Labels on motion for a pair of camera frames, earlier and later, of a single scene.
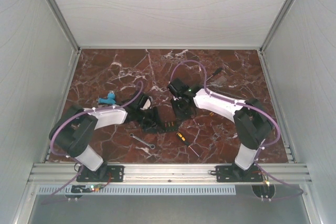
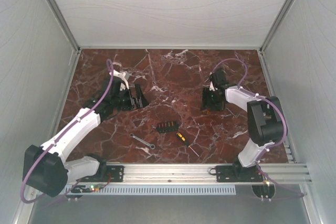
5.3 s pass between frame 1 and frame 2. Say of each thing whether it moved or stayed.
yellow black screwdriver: stayed
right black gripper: moved
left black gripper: moved
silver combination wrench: stayed
